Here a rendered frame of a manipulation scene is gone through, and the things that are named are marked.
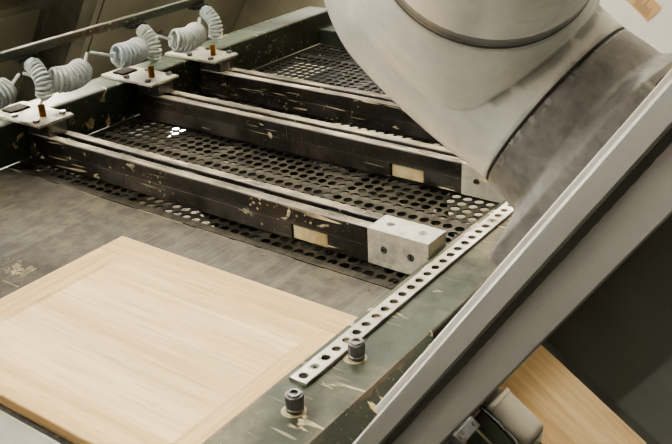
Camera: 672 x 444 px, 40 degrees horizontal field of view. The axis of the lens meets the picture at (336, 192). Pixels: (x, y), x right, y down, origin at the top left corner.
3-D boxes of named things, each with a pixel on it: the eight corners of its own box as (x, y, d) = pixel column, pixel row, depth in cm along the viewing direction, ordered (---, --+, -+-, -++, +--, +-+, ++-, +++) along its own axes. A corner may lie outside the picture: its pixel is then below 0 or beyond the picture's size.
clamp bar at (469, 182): (512, 211, 181) (517, 95, 171) (106, 112, 245) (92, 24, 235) (533, 193, 188) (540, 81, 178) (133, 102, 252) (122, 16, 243)
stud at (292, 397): (296, 419, 117) (295, 400, 115) (281, 412, 118) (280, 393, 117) (308, 409, 118) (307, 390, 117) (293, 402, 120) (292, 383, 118)
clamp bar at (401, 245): (422, 285, 155) (422, 154, 146) (-4, 154, 220) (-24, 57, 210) (451, 261, 163) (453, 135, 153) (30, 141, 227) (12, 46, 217)
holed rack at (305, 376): (306, 387, 123) (306, 384, 122) (289, 380, 124) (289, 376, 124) (682, 71, 243) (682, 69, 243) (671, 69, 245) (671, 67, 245)
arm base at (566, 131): (742, 26, 73) (686, -17, 74) (648, 102, 56) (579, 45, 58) (604, 178, 84) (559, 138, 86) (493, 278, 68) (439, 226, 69)
